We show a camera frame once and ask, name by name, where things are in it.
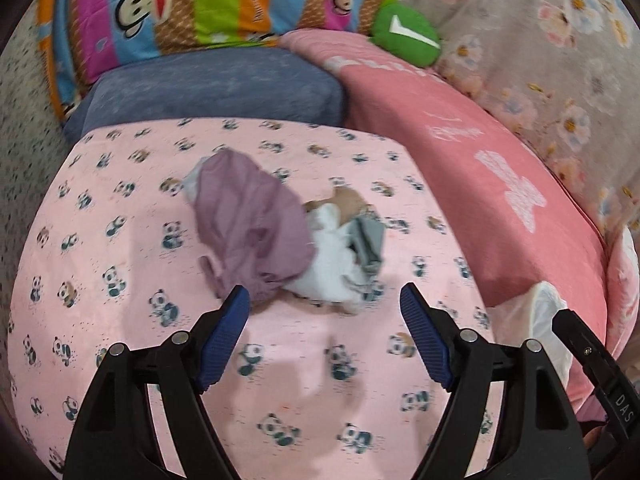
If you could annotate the blue cushion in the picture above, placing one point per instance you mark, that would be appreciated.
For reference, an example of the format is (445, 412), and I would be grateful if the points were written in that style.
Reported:
(215, 90)

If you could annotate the pink panda print cloth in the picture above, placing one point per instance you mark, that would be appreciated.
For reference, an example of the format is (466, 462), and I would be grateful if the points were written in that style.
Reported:
(125, 220)

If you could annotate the bin with white bag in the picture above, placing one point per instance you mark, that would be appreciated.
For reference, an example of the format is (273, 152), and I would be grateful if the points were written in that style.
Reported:
(530, 315)

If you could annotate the white socks bundle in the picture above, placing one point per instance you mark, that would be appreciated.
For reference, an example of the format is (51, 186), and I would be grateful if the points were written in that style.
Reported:
(327, 265)

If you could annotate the pale blue cloth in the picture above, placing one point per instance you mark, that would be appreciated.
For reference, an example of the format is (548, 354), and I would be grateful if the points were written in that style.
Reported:
(192, 180)

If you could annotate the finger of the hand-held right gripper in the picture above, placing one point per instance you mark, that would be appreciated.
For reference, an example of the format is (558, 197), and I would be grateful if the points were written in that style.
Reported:
(595, 360)

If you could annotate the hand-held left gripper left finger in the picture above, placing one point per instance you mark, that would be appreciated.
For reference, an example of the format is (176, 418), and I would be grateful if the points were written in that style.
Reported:
(222, 340)

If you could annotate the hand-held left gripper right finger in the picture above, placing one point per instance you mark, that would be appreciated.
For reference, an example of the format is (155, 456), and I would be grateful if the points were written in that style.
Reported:
(425, 335)

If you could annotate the colourful monkey print pillow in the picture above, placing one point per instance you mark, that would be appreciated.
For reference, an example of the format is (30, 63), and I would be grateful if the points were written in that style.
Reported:
(175, 5)

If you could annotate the grey floral blanket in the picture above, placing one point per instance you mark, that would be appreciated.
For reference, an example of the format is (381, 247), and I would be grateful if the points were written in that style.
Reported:
(540, 35)

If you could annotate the purple cloth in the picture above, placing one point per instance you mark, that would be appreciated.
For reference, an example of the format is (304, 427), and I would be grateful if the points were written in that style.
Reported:
(250, 220)

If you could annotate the green plush toy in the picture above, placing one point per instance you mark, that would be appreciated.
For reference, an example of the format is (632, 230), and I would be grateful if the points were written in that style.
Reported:
(402, 35)

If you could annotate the brown cloth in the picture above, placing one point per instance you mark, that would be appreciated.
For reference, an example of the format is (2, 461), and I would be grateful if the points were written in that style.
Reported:
(345, 202)

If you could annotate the pink blanket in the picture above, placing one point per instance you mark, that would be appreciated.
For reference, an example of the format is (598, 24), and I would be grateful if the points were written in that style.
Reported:
(450, 160)

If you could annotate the pink floral pillow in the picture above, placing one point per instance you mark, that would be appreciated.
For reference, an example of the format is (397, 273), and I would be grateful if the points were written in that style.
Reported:
(625, 285)

